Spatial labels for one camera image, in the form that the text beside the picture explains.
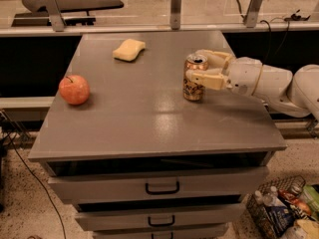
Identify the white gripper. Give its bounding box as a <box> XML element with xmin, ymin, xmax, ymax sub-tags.
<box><xmin>185</xmin><ymin>50</ymin><xmax>262</xmax><ymax>96</ymax></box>

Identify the orange soda can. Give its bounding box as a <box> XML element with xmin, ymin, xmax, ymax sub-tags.
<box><xmin>183</xmin><ymin>53</ymin><xmax>208</xmax><ymax>102</ymax></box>

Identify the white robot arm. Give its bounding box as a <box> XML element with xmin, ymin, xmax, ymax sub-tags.
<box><xmin>183</xmin><ymin>50</ymin><xmax>319</xmax><ymax>120</ymax></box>

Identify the yellow sponge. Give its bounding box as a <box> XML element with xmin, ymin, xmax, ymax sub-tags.
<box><xmin>113</xmin><ymin>39</ymin><xmax>146</xmax><ymax>62</ymax></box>

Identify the top grey drawer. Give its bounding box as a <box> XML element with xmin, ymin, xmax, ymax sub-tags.
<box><xmin>49</xmin><ymin>166</ymin><xmax>269</xmax><ymax>204</ymax></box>

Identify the grey drawer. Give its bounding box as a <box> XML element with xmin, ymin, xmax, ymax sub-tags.
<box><xmin>75</xmin><ymin>203</ymin><xmax>245</xmax><ymax>231</ymax></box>
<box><xmin>93</xmin><ymin>223</ymin><xmax>228</xmax><ymax>239</ymax></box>
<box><xmin>49</xmin><ymin>166</ymin><xmax>269</xmax><ymax>204</ymax></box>

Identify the grey drawer cabinet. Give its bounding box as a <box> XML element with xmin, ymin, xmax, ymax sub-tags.
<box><xmin>27</xmin><ymin>30</ymin><xmax>288</xmax><ymax>239</ymax></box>

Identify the clear plastic water bottle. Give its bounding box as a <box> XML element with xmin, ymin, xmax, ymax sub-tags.
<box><xmin>263</xmin><ymin>186</ymin><xmax>284</xmax><ymax>207</ymax></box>

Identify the red snack bag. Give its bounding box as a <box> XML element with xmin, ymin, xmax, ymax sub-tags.
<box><xmin>278</xmin><ymin>189</ymin><xmax>312</xmax><ymax>215</ymax></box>

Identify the red apple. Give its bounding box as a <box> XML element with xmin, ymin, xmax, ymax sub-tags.
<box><xmin>59</xmin><ymin>75</ymin><xmax>90</xmax><ymax>106</ymax></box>

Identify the green snack bag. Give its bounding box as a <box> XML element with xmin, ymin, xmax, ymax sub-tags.
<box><xmin>300</xmin><ymin>185</ymin><xmax>319</xmax><ymax>213</ymax></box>

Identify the black padded bench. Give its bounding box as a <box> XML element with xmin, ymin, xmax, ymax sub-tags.
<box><xmin>12</xmin><ymin>0</ymin><xmax>124</xmax><ymax>27</ymax></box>

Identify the bottom grey drawer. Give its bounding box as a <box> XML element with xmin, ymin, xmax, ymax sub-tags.
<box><xmin>93</xmin><ymin>223</ymin><xmax>228</xmax><ymax>239</ymax></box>

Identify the blue snack bag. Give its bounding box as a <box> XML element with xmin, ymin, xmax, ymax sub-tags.
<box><xmin>265</xmin><ymin>205</ymin><xmax>294</xmax><ymax>237</ymax></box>

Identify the middle grey drawer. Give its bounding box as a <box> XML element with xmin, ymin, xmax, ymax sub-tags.
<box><xmin>75</xmin><ymin>203</ymin><xmax>245</xmax><ymax>231</ymax></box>

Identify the middle metal bracket post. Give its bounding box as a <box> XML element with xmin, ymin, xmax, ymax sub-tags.
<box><xmin>169</xmin><ymin>0</ymin><xmax>181</xmax><ymax>30</ymax></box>

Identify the metal bracket post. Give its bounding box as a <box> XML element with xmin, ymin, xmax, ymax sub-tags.
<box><xmin>41</xmin><ymin>0</ymin><xmax>65</xmax><ymax>32</ymax></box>
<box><xmin>169</xmin><ymin>0</ymin><xmax>181</xmax><ymax>30</ymax></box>
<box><xmin>243</xmin><ymin>0</ymin><xmax>263</xmax><ymax>28</ymax></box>

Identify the right metal bracket post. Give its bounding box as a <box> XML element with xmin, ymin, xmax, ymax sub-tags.
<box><xmin>243</xmin><ymin>0</ymin><xmax>263</xmax><ymax>28</ymax></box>

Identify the black cable at rail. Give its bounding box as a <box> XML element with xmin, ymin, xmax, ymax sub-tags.
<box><xmin>232</xmin><ymin>0</ymin><xmax>305</xmax><ymax>65</ymax></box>

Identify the wire basket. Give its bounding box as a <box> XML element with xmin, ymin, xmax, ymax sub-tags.
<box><xmin>247</xmin><ymin>175</ymin><xmax>312</xmax><ymax>239</ymax></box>

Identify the left metal bracket post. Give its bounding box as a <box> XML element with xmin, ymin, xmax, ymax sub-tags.
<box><xmin>41</xmin><ymin>0</ymin><xmax>65</xmax><ymax>32</ymax></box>

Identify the black floor cable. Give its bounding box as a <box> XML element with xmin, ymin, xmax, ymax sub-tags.
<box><xmin>0</xmin><ymin>110</ymin><xmax>68</xmax><ymax>239</ymax></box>

